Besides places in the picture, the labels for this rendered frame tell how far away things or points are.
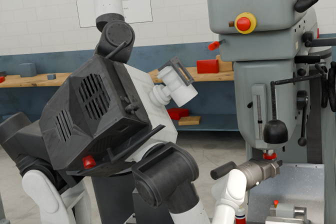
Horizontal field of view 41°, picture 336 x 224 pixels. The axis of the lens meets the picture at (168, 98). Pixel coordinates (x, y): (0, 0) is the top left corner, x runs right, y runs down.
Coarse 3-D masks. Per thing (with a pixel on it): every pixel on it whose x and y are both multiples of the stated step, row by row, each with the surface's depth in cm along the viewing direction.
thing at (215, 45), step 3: (222, 39) 143; (213, 42) 134; (216, 42) 134; (219, 42) 138; (222, 42) 141; (210, 45) 131; (213, 45) 131; (216, 45) 133; (210, 48) 132; (213, 48) 132; (216, 48) 135
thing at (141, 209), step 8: (136, 192) 178; (136, 200) 179; (136, 208) 180; (144, 208) 179; (152, 208) 178; (160, 208) 177; (136, 216) 181; (144, 216) 180; (152, 216) 179; (160, 216) 178; (168, 216) 177
